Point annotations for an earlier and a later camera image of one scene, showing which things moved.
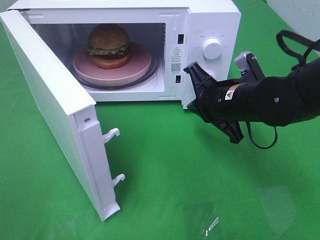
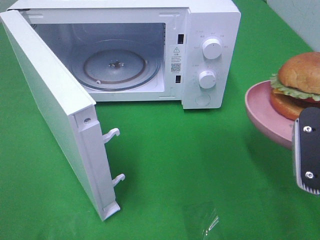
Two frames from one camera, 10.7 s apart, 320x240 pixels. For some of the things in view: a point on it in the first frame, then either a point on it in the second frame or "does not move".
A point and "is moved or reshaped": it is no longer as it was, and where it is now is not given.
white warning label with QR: x=176 y=59 does not move
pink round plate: x=139 y=61 is moved or reshaped
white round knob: x=211 y=48 does not move
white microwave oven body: x=137 y=50 does not move
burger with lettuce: x=108 y=45 is moved or reshaped
